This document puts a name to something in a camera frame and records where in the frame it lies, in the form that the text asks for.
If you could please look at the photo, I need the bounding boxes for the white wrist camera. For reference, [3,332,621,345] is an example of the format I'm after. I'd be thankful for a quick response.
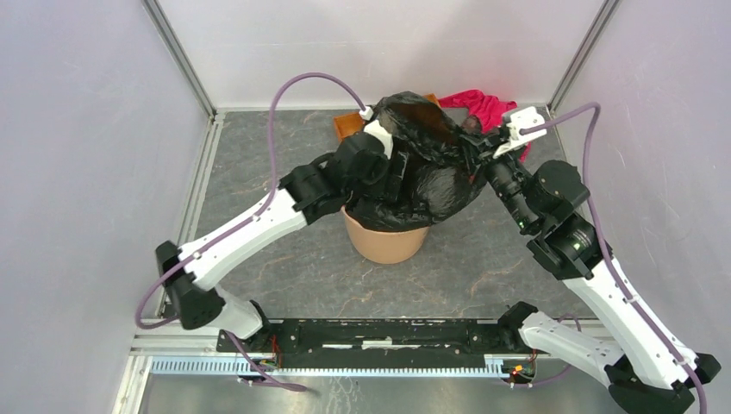
[359,106,394,160]
[493,106,547,159]

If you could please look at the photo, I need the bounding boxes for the orange compartment tray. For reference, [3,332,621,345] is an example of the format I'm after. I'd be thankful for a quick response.
[334,91,453,145]

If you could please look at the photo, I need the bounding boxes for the black trash bag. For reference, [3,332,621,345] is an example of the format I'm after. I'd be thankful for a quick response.
[345,91,487,232]

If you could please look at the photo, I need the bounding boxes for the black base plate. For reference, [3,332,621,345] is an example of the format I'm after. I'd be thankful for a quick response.
[242,318,535,369]

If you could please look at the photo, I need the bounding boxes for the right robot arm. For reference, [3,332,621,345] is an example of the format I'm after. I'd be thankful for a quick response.
[467,127,721,413]

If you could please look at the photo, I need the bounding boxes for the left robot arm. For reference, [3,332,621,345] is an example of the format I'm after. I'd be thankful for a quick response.
[155,132,409,352]

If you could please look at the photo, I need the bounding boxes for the red cloth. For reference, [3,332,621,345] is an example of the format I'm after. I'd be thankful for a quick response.
[438,89,518,164]

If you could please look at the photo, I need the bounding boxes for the aluminium rail frame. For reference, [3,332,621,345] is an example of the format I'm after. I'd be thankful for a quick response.
[114,318,531,413]

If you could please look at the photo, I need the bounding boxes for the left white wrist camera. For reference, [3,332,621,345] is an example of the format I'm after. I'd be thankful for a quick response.
[359,106,394,160]

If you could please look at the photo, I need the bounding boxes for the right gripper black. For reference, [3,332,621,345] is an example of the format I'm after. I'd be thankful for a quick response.
[456,131,535,229]

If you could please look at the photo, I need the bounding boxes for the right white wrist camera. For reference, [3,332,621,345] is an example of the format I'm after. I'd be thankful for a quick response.
[493,106,547,159]

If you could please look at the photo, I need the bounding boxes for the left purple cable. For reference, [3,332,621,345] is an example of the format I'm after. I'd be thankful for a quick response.
[134,72,370,392]

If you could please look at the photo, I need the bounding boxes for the orange plastic trash bin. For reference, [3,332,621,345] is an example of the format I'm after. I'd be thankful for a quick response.
[341,208,429,265]

